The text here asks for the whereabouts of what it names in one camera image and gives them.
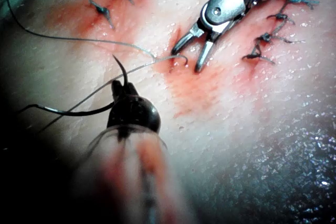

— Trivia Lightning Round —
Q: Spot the left arm needle driver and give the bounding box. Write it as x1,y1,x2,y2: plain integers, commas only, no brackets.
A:
107,93,162,134

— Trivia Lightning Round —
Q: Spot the right arm needle driver jaw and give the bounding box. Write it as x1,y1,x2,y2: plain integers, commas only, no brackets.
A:
194,40,217,73
171,23,205,56

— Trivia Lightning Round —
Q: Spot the right arm needle driver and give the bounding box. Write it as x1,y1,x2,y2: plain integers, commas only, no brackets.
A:
198,0,269,42

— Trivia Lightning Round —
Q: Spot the left arm needle driver jaw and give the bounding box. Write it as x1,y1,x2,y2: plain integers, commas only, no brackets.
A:
123,82,139,96
111,79,125,102

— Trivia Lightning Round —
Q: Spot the curved needle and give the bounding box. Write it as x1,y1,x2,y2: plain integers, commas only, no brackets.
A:
35,54,130,117

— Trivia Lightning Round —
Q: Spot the blue thread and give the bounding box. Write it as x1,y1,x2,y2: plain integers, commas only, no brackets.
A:
6,0,188,134

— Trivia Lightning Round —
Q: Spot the blue stitching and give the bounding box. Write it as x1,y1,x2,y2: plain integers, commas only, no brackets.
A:
88,0,135,29
241,0,320,65

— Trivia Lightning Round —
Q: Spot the tissue pad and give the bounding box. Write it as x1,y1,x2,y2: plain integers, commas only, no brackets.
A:
0,0,336,224

